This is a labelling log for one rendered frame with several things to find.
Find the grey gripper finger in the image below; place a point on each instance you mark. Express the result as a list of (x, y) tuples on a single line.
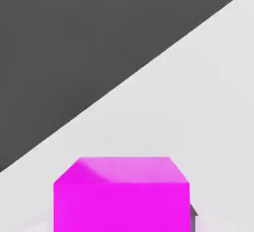
[(192, 220)]

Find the small magenta cube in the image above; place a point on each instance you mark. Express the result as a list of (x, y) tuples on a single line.
[(121, 206)]

